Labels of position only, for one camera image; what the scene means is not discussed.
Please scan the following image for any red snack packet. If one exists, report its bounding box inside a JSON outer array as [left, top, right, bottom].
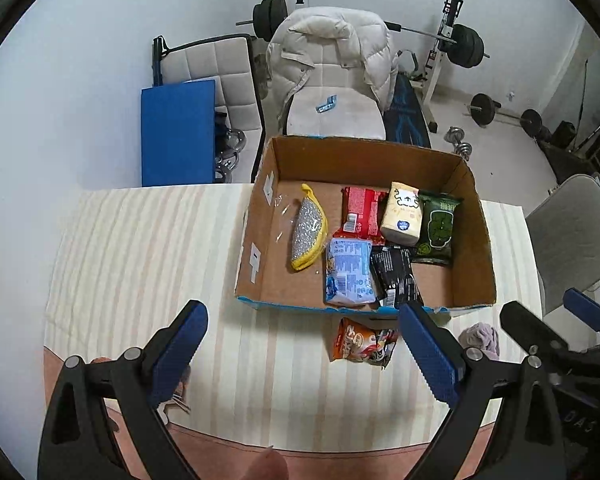
[[334, 186, 388, 246]]

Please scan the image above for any open cardboard box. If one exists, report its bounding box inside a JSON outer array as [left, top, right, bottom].
[[235, 136, 496, 313]]

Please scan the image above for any chrome dumbbell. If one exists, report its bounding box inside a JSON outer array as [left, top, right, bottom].
[[444, 126, 472, 162]]

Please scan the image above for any orange noodle packet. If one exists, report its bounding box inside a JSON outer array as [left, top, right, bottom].
[[330, 318, 399, 368]]

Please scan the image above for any blue foam mat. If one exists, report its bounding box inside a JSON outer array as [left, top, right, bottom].
[[140, 80, 215, 188]]

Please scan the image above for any blue black exercise bench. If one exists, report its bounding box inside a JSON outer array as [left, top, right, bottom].
[[382, 73, 431, 148]]

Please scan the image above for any white weight rack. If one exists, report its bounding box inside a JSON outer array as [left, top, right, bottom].
[[422, 0, 464, 133]]

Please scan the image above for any operator hand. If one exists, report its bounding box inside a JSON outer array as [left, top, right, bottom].
[[242, 448, 299, 480]]

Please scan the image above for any floor barbell with plates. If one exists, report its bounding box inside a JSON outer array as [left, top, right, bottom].
[[468, 93, 550, 139]]

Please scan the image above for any cream puffer jacket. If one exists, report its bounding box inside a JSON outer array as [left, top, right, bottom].
[[265, 6, 400, 134]]

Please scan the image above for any barbell on rack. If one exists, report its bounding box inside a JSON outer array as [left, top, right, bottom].
[[236, 0, 490, 68]]

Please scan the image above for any small blue packet on chair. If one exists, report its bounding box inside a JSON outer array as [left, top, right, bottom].
[[315, 94, 337, 114]]

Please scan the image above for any green snack packet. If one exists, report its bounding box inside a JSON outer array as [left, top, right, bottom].
[[412, 191, 463, 266]]

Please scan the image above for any light blue tissue pack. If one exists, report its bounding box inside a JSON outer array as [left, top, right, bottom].
[[324, 237, 376, 308]]

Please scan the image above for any grey office chair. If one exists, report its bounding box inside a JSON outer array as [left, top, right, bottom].
[[526, 174, 600, 314]]

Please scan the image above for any beige padded chair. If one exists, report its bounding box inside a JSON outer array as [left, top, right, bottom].
[[266, 6, 401, 141]]

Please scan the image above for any black snack packet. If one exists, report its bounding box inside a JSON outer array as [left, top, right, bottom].
[[370, 246, 424, 308]]

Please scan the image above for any yellow silver pouch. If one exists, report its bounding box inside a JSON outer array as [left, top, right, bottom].
[[290, 183, 328, 272]]

